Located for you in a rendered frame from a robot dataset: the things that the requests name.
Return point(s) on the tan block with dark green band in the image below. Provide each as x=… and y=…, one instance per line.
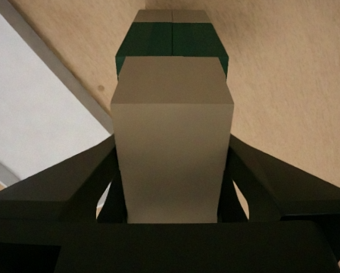
x=172, y=115

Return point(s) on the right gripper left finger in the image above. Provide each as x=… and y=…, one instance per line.
x=70, y=190

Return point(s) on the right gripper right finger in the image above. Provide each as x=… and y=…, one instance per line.
x=276, y=191

